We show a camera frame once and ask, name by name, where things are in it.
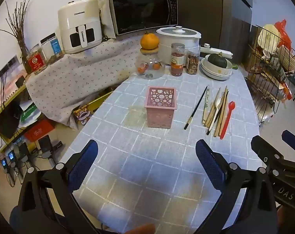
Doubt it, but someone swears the checkered grey tablecloth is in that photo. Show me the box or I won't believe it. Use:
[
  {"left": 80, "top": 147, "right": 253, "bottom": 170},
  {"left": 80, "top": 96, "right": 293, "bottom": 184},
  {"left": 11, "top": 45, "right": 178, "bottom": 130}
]
[{"left": 57, "top": 63, "right": 263, "bottom": 234}]

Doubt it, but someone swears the dried slices jar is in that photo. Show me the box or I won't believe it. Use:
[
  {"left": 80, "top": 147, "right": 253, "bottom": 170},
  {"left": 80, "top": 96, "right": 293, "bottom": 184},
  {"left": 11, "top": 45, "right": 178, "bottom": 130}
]
[{"left": 186, "top": 50, "right": 201, "bottom": 75}]

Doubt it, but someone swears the woven basket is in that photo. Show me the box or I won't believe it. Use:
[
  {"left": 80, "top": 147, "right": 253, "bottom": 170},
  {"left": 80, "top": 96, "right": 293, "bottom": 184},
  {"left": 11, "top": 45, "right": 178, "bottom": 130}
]
[{"left": 277, "top": 46, "right": 295, "bottom": 72}]

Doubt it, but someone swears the black chopstick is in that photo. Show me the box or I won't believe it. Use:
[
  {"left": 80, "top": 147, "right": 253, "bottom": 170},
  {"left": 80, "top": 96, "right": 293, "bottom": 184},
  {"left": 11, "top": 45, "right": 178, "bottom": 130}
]
[
  {"left": 184, "top": 86, "right": 209, "bottom": 130},
  {"left": 211, "top": 91, "right": 229, "bottom": 128}
]

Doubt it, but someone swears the red plastic spoon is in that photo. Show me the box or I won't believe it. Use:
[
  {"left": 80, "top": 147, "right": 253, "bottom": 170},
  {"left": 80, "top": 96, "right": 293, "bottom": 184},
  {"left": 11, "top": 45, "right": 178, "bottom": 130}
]
[{"left": 220, "top": 101, "right": 236, "bottom": 139}]

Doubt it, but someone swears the colourful snack box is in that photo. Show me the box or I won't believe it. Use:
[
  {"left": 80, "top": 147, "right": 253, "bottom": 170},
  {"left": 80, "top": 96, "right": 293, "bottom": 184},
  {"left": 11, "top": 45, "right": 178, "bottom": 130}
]
[{"left": 73, "top": 91, "right": 114, "bottom": 126}]

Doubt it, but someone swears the green and white bag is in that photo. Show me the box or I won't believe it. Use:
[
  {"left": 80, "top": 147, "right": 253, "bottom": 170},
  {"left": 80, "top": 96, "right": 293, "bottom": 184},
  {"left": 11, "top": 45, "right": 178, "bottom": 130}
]
[{"left": 19, "top": 103, "right": 42, "bottom": 129}]

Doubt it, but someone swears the grey tall cabinet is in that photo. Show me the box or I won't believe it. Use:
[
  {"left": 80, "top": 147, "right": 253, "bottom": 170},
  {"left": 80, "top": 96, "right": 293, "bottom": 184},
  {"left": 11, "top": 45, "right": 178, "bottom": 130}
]
[{"left": 220, "top": 0, "right": 253, "bottom": 64}]

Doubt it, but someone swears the person's right hand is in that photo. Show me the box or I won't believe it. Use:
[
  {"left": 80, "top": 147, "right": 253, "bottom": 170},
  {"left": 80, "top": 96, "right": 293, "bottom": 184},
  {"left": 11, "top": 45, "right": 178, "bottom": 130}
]
[{"left": 276, "top": 205, "right": 294, "bottom": 225}]

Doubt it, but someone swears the pale printed chopstick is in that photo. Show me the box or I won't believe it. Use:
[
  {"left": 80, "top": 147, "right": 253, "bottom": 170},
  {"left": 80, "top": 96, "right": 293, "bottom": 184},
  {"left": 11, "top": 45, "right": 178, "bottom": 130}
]
[{"left": 202, "top": 92, "right": 210, "bottom": 125}]

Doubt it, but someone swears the white plate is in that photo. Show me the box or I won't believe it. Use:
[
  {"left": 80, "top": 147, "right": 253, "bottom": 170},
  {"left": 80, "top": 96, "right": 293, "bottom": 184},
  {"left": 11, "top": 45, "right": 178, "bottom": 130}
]
[{"left": 200, "top": 62, "right": 232, "bottom": 81}]

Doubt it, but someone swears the red cardboard box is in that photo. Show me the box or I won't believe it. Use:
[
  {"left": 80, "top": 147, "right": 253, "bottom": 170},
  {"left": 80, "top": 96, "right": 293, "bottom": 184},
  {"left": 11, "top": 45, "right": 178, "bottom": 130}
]
[{"left": 24, "top": 119, "right": 57, "bottom": 142}]

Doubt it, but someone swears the yellow shelf unit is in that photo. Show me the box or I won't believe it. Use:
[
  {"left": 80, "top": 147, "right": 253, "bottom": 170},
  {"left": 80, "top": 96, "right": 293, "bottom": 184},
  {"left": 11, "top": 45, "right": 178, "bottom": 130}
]
[{"left": 0, "top": 77, "right": 32, "bottom": 127}]

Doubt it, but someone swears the cream patterned bowl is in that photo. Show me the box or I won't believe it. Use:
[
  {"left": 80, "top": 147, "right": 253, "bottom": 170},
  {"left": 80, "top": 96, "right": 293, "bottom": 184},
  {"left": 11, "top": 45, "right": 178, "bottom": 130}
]
[{"left": 202, "top": 58, "right": 233, "bottom": 77}]

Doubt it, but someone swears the red spice jar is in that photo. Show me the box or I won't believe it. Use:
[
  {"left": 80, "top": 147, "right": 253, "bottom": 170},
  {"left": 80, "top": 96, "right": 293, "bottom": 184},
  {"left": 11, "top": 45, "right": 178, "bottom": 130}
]
[{"left": 170, "top": 43, "right": 185, "bottom": 77}]

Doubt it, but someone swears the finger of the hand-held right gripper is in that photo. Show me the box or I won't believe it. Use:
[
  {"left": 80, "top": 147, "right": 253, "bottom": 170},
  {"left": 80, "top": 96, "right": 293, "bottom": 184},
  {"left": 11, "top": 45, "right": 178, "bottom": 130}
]
[
  {"left": 251, "top": 135, "right": 286, "bottom": 167},
  {"left": 281, "top": 130, "right": 295, "bottom": 153}
]

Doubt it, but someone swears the orange fruit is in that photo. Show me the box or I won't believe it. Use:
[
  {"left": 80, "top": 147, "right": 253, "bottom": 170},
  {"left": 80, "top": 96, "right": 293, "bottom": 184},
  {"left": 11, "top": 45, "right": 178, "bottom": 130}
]
[{"left": 140, "top": 30, "right": 160, "bottom": 50}]

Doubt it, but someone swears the white air fryer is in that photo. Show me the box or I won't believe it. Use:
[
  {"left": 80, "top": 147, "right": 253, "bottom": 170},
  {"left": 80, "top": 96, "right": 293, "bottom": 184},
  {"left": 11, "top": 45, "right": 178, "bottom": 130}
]
[{"left": 57, "top": 0, "right": 102, "bottom": 55}]

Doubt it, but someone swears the blue label plastic jar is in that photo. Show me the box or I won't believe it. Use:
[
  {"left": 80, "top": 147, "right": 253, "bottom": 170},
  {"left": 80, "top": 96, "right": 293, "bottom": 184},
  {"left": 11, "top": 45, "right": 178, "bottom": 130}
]
[{"left": 40, "top": 33, "right": 65, "bottom": 62}]

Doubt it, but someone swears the lilac dotted cloth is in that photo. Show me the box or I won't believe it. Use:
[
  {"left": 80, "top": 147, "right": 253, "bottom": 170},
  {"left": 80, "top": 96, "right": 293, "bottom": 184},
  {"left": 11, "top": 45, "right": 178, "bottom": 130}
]
[{"left": 25, "top": 35, "right": 144, "bottom": 130}]

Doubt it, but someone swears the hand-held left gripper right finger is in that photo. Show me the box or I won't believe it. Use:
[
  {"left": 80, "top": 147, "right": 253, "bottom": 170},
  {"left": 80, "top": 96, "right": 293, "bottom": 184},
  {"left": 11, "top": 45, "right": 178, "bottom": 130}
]
[{"left": 194, "top": 139, "right": 278, "bottom": 234}]

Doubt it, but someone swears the black wire dish rack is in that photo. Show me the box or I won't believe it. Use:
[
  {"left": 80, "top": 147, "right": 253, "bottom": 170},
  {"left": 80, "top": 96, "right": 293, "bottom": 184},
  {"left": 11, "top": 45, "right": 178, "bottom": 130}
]
[{"left": 244, "top": 24, "right": 295, "bottom": 125}]

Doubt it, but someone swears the white electric cooker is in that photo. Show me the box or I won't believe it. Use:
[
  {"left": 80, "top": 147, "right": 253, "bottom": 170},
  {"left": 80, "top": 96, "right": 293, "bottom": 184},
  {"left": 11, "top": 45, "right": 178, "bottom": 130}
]
[{"left": 156, "top": 26, "right": 202, "bottom": 67}]

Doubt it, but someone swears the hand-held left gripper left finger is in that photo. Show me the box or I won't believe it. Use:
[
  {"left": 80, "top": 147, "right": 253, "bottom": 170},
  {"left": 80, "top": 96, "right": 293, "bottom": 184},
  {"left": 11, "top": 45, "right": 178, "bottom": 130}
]
[{"left": 17, "top": 139, "right": 99, "bottom": 234}]

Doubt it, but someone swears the dark vase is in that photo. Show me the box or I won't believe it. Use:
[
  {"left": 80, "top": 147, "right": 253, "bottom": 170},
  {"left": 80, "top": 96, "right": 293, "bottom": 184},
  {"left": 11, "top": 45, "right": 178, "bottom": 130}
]
[{"left": 20, "top": 41, "right": 32, "bottom": 74}]

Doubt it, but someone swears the glass jar with wooden lid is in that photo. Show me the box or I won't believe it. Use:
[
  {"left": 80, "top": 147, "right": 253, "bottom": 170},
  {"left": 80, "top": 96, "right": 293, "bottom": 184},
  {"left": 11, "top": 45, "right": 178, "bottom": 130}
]
[{"left": 135, "top": 47, "right": 165, "bottom": 80}]

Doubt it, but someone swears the red label plastic jar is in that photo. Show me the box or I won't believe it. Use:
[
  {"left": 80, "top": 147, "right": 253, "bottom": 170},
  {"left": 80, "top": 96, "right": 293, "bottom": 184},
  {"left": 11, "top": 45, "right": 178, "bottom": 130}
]
[{"left": 26, "top": 44, "right": 48, "bottom": 76}]

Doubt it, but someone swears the pink perforated utensil holder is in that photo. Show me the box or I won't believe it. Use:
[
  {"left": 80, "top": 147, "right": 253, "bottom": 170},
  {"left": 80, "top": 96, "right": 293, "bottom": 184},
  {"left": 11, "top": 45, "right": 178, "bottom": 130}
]
[{"left": 144, "top": 86, "right": 177, "bottom": 129}]

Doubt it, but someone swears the red plastic bag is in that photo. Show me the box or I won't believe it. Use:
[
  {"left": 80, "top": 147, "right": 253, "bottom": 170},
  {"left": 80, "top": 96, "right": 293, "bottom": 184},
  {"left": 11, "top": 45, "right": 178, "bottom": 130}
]
[{"left": 274, "top": 19, "right": 293, "bottom": 50}]

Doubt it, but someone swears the white plastic spoon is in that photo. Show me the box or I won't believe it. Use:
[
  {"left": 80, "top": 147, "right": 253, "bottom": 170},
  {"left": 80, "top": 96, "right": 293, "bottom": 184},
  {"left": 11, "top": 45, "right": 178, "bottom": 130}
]
[{"left": 206, "top": 97, "right": 223, "bottom": 136}]

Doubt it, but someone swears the dark green squash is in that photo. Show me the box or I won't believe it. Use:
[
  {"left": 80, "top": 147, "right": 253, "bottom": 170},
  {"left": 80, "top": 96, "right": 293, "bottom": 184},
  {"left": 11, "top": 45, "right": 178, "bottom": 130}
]
[{"left": 208, "top": 53, "right": 228, "bottom": 69}]

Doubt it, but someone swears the black microwave oven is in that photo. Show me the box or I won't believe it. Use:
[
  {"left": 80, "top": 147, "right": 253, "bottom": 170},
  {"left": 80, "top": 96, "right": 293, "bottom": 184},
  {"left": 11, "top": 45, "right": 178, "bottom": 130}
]
[{"left": 109, "top": 0, "right": 179, "bottom": 37}]

